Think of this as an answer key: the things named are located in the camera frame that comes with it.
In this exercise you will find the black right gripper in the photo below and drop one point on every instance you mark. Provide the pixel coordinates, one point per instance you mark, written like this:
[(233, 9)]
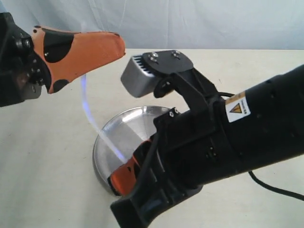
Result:
[(189, 151)]

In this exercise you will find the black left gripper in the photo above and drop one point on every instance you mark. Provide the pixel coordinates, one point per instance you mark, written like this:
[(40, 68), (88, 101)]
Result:
[(50, 57)]

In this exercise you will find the thin translucent glow stick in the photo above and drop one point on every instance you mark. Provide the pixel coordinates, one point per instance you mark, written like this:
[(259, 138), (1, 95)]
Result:
[(91, 119)]

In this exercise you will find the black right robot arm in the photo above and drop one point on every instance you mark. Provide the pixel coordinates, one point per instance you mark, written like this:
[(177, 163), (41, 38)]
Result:
[(265, 122)]

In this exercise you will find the round stainless steel plate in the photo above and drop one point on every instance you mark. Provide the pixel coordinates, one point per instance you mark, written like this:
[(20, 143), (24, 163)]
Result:
[(127, 131)]

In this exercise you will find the white backdrop cloth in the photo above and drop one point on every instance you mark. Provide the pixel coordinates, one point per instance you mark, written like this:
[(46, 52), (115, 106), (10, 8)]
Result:
[(213, 24)]

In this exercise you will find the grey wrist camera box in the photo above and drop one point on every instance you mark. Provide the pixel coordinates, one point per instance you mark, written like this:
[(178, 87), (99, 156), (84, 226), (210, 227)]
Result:
[(137, 79)]

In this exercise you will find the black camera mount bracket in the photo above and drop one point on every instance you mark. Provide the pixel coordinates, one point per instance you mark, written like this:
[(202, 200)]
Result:
[(177, 73)]

